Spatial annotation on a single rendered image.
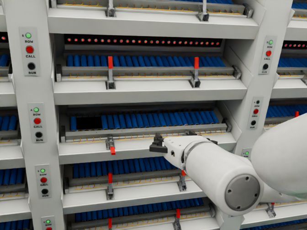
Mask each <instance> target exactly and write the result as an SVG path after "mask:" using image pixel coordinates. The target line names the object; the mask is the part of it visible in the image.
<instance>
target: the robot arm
mask: <svg viewBox="0 0 307 230"><path fill-rule="evenodd" d="M162 142H164V146H162ZM217 143H218V142H217V141H214V140H210V139H209V138H204V137H202V135H197V134H196V133H195V132H193V131H189V136H176V137H167V138H165V139H164V138H162V136H161V135H160V134H159V133H156V134H155V137H154V138H153V142H152V144H151V145H150V146H149V151H150V152H161V153H163V156H164V158H165V159H166V160H167V161H169V162H170V163H171V164H173V165H174V166H176V167H178V168H180V169H181V170H184V172H185V173H186V174H187V175H188V176H189V177H190V178H191V179H192V181H193V182H194V183H195V184H196V185H197V186H198V187H199V188H200V189H201V190H202V191H203V192H204V193H205V194H206V195H207V196H208V197H209V198H210V199H211V201H212V202H213V203H214V204H215V205H216V206H217V207H218V208H219V209H220V210H221V211H222V212H224V213H225V214H228V215H230V216H241V215H244V214H247V213H249V212H250V211H252V210H253V209H254V208H255V207H256V206H257V205H258V203H259V202H262V203H288V202H300V201H304V200H306V199H307V113H305V114H303V115H301V116H298V117H296V118H293V119H291V120H288V121H286V122H283V123H281V124H279V125H276V126H274V127H272V128H270V129H269V130H267V131H266V132H265V133H263V134H262V135H261V136H260V137H259V138H258V139H257V141H256V142H255V144H254V146H253V148H252V151H251V158H246V157H241V156H238V155H235V154H232V153H230V152H228V151H226V150H224V149H222V148H221V147H219V146H218V145H217Z"/></svg>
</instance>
